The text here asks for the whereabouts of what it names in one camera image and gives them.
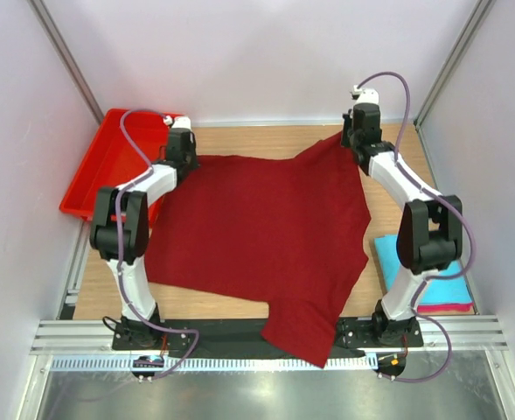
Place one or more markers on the folded blue t-shirt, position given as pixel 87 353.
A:
pixel 438 292

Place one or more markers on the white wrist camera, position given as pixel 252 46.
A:
pixel 365 95
pixel 177 122

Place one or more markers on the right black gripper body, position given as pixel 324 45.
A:
pixel 348 136

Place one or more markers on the dark red t-shirt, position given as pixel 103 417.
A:
pixel 285 232

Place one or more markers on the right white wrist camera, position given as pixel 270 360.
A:
pixel 365 95

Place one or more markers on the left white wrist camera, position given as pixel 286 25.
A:
pixel 177 122

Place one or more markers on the red plastic bin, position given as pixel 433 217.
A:
pixel 110 160

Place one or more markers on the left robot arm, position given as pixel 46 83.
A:
pixel 120 232

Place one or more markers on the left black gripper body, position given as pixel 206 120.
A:
pixel 191 157

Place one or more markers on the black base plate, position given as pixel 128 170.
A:
pixel 241 339

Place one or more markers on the white slotted cable duct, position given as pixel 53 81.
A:
pixel 146 364

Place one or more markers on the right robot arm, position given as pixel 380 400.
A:
pixel 430 235

